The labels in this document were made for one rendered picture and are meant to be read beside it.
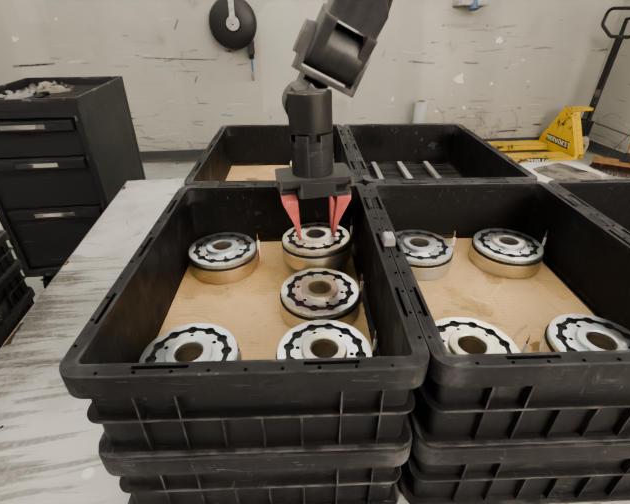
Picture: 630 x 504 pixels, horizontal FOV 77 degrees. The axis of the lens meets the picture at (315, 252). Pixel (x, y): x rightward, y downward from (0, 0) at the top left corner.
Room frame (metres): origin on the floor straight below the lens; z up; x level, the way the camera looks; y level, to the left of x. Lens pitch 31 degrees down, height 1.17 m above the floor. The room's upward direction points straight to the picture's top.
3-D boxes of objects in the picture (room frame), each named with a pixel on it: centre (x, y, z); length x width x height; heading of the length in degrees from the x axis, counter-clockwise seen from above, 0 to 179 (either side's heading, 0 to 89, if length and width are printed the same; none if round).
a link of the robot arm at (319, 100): (0.53, 0.01, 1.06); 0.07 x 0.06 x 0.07; 9
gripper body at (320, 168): (0.52, 0.00, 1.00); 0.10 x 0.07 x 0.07; 99
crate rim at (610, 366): (0.42, -0.24, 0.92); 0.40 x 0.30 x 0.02; 2
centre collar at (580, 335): (0.32, -0.31, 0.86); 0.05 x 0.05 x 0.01
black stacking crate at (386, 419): (0.41, 0.06, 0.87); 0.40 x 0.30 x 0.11; 2
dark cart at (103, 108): (1.82, 1.14, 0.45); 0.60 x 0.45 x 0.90; 7
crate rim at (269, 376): (0.41, 0.06, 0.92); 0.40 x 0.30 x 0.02; 2
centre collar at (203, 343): (0.30, 0.13, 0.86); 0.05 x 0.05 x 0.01
